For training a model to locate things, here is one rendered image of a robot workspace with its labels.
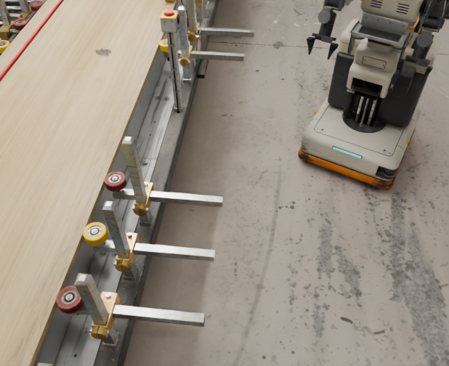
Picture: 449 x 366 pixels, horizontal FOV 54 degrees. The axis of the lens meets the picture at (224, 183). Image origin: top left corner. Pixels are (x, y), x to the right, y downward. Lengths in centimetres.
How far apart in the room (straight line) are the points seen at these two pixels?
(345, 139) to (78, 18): 176
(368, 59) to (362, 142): 58
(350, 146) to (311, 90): 101
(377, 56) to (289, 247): 115
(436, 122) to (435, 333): 172
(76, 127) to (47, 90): 34
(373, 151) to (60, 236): 191
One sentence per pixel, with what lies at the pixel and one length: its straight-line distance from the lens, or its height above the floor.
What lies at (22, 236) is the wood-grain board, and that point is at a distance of 167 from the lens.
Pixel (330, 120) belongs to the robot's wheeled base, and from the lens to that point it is 298.
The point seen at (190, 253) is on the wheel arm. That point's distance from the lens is 156.
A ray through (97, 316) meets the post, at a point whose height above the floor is 92.
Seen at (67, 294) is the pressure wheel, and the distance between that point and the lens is 147.
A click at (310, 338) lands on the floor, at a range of 235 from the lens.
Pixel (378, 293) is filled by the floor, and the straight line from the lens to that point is 255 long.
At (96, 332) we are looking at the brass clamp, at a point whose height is 86.
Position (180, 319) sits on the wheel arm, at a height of 86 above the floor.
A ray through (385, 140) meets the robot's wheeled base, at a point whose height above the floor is 28.
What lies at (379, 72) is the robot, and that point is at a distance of 254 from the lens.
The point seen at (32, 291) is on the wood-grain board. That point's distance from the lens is 153.
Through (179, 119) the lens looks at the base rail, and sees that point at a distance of 227.
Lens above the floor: 213
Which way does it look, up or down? 48 degrees down
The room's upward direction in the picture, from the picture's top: 1 degrees counter-clockwise
